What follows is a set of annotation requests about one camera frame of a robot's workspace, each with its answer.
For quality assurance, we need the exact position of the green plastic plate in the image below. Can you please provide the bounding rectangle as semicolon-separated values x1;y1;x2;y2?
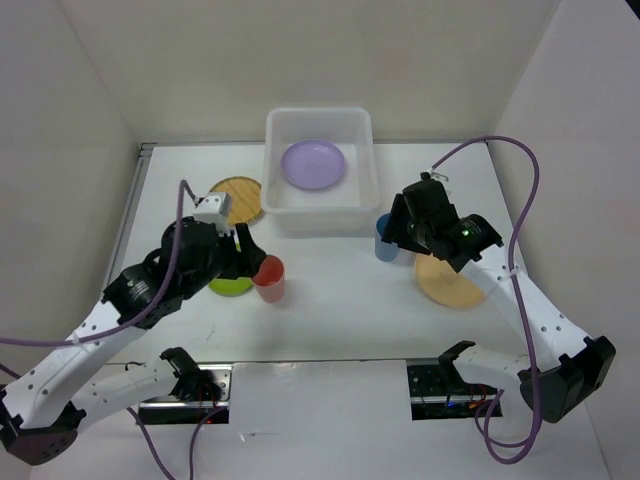
208;277;253;297

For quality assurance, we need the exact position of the pink plastic cup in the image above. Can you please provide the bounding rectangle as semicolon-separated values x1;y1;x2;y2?
251;255;285;303

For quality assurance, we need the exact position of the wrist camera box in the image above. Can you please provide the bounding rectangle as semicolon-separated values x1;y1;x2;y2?
420;170;450;186
192;192;232;236

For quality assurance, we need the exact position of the translucent white plastic bin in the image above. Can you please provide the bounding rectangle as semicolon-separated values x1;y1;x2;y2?
261;107;381;237

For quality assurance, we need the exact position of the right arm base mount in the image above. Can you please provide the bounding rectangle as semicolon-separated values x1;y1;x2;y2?
406;359;497;421

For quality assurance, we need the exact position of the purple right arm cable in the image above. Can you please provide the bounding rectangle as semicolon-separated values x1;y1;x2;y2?
429;134;542;463

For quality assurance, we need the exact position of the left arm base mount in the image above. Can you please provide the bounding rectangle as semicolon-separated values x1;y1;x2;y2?
137;363;233;426

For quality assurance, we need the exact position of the round bamboo mat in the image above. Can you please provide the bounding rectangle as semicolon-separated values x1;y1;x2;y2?
210;176;264;226

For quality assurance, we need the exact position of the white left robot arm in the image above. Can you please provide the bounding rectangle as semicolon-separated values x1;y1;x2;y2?
1;217;266;466

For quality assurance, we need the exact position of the beige plastic plate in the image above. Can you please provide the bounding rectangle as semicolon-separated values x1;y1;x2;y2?
414;255;486;309

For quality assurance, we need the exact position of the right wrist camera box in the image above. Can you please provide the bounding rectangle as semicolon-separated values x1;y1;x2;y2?
420;170;450;186

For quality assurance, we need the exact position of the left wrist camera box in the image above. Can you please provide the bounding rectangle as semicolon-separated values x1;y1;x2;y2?
192;192;232;236

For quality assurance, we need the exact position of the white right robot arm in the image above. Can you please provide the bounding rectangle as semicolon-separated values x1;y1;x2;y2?
382;177;616;423

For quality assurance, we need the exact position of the blue plastic cup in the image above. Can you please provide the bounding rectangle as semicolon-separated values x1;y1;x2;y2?
374;213;399;262

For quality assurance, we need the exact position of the purple plastic plate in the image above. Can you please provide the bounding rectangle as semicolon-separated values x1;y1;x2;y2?
280;140;346;190

